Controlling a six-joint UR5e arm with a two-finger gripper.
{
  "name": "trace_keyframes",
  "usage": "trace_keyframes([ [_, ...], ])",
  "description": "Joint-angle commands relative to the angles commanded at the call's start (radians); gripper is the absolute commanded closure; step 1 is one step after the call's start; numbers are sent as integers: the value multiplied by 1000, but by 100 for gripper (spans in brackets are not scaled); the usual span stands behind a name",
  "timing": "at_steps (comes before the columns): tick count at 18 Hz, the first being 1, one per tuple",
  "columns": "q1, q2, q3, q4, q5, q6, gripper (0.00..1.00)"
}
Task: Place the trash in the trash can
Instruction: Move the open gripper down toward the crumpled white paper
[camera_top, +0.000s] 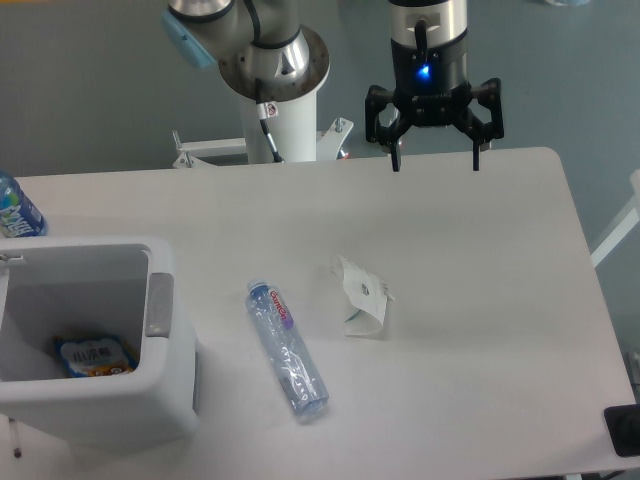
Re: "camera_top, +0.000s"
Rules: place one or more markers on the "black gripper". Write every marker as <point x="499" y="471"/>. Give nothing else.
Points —
<point x="431" y="95"/>

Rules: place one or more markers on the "white paper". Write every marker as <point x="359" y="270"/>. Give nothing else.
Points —
<point x="368" y="297"/>

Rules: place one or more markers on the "clear plastic bottle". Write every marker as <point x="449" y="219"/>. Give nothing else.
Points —
<point x="290" y="359"/>

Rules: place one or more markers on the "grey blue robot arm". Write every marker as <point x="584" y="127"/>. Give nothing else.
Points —
<point x="206" y="32"/>

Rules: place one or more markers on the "white trash can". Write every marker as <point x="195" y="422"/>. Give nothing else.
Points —
<point x="112" y="288"/>

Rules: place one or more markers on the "black device at table edge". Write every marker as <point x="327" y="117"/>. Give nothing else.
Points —
<point x="623" y="425"/>

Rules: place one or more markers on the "blue snack packet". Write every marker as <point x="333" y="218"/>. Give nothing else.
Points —
<point x="95" y="356"/>

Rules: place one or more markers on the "blue labelled water bottle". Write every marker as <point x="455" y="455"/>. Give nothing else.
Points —
<point x="20" y="217"/>

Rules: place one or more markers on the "white pedestal foot bracket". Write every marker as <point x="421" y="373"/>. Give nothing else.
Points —
<point x="210" y="147"/>

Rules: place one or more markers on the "white frame bar right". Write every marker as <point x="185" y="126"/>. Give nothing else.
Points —
<point x="619" y="227"/>

